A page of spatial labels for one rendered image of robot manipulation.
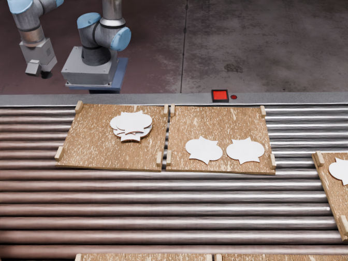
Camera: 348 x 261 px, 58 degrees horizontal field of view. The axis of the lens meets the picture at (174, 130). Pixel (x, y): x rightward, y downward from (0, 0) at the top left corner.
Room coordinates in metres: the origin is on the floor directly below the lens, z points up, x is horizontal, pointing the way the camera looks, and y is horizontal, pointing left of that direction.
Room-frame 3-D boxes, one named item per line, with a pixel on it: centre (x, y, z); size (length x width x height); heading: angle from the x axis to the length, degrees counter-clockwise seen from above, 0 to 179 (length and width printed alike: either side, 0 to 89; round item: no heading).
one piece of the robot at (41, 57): (0.98, 0.49, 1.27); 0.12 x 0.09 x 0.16; 167
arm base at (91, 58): (1.42, 0.39, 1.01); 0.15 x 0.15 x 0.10
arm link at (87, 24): (1.42, 0.39, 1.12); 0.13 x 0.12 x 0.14; 59
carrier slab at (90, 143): (0.90, 0.24, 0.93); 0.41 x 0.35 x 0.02; 84
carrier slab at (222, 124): (0.87, -0.18, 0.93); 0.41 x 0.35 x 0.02; 86
